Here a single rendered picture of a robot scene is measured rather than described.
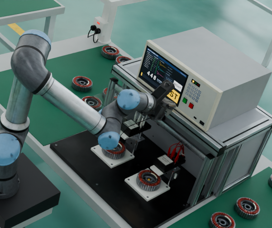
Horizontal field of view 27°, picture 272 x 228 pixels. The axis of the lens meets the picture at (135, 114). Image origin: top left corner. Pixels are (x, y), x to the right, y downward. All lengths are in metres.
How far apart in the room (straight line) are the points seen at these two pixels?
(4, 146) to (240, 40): 4.08
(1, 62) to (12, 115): 1.03
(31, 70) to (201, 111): 0.80
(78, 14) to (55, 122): 2.84
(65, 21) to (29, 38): 3.37
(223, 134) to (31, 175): 0.83
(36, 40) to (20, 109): 0.31
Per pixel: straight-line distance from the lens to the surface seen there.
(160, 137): 2.80
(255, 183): 2.88
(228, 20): 6.33
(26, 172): 2.43
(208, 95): 2.36
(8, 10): 3.78
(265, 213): 2.74
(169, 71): 2.47
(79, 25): 5.38
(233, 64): 2.56
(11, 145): 2.21
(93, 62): 3.38
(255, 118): 2.64
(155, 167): 2.57
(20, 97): 2.17
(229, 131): 2.48
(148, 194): 2.53
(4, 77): 3.11
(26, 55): 1.96
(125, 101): 2.09
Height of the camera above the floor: 2.48
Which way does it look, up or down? 35 degrees down
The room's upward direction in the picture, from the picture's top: 16 degrees clockwise
